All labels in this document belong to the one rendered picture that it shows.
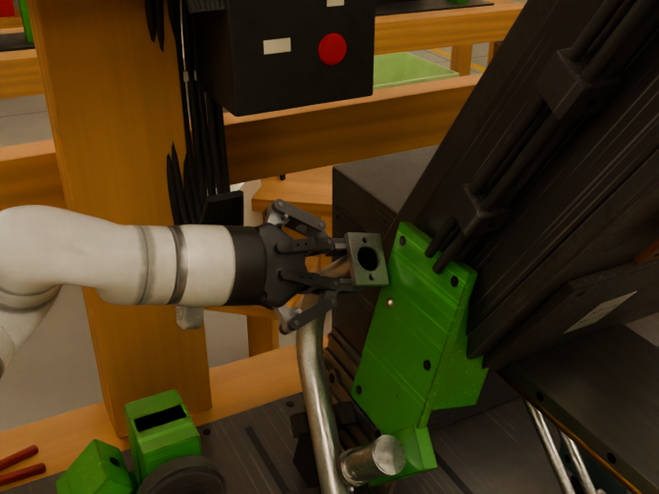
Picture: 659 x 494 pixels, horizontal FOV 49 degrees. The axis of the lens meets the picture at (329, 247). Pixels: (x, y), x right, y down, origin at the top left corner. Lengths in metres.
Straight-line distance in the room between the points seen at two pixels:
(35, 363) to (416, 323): 2.21
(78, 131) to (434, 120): 0.56
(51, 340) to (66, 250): 2.32
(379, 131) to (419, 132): 0.07
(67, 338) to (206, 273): 2.28
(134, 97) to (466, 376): 0.47
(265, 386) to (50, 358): 1.75
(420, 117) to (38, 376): 1.91
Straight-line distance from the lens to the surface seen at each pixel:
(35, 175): 0.96
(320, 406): 0.81
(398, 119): 1.12
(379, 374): 0.77
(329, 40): 0.80
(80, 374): 2.70
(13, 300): 0.61
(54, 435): 1.12
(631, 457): 0.71
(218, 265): 0.64
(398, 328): 0.73
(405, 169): 0.94
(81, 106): 0.85
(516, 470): 1.00
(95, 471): 0.66
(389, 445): 0.73
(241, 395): 1.12
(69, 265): 0.59
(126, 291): 0.62
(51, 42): 0.83
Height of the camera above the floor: 1.60
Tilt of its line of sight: 29 degrees down
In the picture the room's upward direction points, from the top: straight up
